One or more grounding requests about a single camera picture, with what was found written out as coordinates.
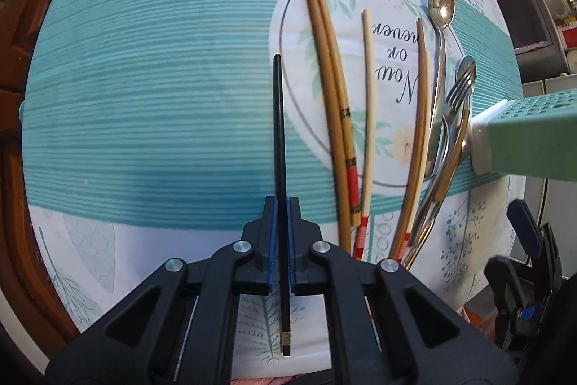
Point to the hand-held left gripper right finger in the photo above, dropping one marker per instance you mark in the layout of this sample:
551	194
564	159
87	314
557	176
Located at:
295	240

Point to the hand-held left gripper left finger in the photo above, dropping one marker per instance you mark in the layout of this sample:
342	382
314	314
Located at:
270	240

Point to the brown chopstick red band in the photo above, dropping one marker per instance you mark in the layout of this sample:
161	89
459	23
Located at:
322	51
331	51

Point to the black chopstick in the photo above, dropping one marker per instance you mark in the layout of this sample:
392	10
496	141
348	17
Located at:
280	119

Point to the teal leaf print tablecloth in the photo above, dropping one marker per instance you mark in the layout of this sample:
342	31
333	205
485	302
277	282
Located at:
157	96

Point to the cream chopstick striped end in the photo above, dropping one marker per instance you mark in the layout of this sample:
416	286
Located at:
370	96

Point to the large silver spoon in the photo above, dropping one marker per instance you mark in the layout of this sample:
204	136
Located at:
441	1

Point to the slim brown chopstick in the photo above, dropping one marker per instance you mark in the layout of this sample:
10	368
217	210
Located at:
425	96

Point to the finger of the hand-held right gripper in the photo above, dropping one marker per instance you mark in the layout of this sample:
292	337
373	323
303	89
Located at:
507	281
523	227

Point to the silver fork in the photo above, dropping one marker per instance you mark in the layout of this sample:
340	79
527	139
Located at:
455	96

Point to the green plastic utensil holder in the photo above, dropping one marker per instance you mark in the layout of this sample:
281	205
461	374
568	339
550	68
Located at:
532	132

